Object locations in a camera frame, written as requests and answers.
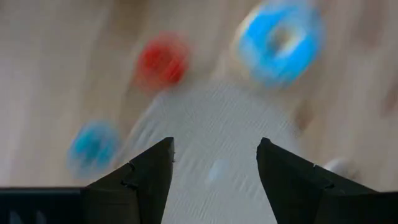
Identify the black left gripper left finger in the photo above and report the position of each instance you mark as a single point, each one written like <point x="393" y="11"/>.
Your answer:
<point x="143" y="186"/>

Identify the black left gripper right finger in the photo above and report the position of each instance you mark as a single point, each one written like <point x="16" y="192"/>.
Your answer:
<point x="304" y="193"/>

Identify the small pink-iced donut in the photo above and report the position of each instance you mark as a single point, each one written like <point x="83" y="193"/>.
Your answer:
<point x="161" y="62"/>

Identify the large yellow blue-iced donut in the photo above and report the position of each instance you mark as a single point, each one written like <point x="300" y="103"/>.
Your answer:
<point x="258" y="43"/>

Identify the small blue sprinkled donut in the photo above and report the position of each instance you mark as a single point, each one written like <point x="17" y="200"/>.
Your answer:
<point x="93" y="149"/>

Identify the round woven white mat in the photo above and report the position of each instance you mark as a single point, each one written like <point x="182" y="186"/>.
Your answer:
<point x="211" y="124"/>

